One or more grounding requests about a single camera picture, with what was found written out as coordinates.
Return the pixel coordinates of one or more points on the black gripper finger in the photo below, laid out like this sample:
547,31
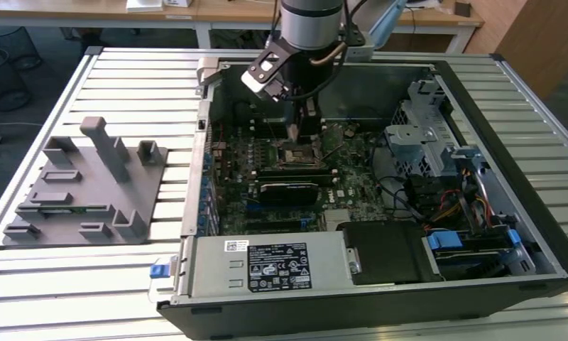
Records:
311,124
294,124

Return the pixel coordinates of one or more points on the silver CPU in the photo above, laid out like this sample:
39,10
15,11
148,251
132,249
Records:
295,143

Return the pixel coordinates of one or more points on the CPU socket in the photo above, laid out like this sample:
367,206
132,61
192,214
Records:
296,156

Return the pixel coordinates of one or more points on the black RAM slot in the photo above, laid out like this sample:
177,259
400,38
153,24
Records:
265,123
294,173
294,178

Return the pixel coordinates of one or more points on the round coin cell battery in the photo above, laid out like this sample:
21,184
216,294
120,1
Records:
350,130

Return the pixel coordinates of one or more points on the silver metal drive cage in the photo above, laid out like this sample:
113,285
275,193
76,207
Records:
392,140

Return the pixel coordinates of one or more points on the green motherboard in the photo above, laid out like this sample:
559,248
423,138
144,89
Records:
360,177

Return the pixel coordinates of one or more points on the black graphics card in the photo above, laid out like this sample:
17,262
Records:
288,193

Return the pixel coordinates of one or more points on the silver chipset heatsink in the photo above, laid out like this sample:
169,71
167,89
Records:
336,217

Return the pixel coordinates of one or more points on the black expansion slot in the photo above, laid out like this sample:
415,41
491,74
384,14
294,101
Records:
272,224

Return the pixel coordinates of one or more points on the grey plastic drive latch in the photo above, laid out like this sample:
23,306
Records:
464,152

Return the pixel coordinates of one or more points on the small white carton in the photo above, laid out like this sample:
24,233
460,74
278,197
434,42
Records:
177,3

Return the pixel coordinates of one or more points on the dark brown block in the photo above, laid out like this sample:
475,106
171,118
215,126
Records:
463,9

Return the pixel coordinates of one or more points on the black plastic shroud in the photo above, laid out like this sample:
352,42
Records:
388,252

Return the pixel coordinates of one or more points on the white box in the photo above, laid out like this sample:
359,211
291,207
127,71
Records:
144,5

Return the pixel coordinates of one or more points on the silver power supply unit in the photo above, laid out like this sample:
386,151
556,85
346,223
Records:
208,263

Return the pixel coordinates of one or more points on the grey parts rack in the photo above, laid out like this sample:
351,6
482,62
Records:
99,213

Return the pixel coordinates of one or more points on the wooden desk white legs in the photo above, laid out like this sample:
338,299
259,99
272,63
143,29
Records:
99,14

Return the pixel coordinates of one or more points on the wooden cabinet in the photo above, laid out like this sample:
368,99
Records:
539,35

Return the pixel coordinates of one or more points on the blue case release latch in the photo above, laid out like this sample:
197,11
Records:
159,270

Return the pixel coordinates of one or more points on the green RAM stick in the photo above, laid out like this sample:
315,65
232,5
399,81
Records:
76,211

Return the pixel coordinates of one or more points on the disk bay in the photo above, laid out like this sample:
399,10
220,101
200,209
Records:
478,261

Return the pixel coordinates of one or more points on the blue plastic tab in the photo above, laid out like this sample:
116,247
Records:
514,237

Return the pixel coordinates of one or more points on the black PC case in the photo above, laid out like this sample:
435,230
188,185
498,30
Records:
312,319

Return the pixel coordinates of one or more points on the black mesh waste bin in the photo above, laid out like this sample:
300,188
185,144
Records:
13,42
4,81

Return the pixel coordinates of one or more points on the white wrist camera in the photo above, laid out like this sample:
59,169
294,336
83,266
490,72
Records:
257,83

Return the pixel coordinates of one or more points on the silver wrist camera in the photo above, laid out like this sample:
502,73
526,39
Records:
362,49

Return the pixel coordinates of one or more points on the grey case corner bracket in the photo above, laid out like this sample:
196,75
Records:
205,69

